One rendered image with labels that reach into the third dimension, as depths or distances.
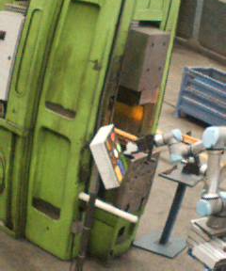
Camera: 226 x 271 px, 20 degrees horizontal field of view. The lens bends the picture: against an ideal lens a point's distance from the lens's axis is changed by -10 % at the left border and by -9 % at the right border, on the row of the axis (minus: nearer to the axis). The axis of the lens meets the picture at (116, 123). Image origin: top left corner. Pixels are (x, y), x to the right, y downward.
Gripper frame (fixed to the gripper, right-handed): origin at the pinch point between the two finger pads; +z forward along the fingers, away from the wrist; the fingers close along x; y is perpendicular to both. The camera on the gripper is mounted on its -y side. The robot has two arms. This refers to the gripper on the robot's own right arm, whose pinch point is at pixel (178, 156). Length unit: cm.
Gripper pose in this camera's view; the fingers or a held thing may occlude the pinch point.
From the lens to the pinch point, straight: 436.3
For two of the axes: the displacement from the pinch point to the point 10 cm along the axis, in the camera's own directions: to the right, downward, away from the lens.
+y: -2.0, 9.3, 3.1
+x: 5.5, -1.6, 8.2
